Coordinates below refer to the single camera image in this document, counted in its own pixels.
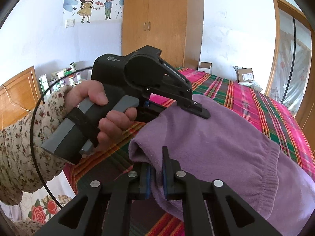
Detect purple fleece sweater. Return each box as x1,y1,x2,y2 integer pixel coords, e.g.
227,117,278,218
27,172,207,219
129,94,314,235

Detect left floral sleeve forearm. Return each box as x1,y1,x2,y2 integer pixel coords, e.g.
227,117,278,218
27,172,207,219
1,86,71,206

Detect person's left hand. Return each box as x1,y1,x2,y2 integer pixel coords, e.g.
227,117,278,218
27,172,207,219
63,79,138,152

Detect floral white bedsheet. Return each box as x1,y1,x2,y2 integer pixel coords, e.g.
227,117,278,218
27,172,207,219
1,172,75,224

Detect small white cardboard box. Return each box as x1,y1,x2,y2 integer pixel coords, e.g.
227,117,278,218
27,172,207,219
197,61,212,74

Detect brown cardboard box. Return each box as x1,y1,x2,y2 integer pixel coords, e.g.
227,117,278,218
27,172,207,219
236,68,255,82

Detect wooden wardrobe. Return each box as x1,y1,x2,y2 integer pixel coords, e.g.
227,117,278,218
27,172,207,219
122,0,204,69

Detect bottles and boxes on cabinet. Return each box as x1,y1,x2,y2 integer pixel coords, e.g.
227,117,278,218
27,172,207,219
38,62,82,96

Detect wooden door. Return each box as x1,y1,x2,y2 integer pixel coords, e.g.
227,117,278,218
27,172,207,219
295,24,315,153

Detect wooden headboard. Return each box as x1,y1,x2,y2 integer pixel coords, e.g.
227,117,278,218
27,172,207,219
1,67,41,128

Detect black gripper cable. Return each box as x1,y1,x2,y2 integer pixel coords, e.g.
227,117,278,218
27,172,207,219
29,66,94,209

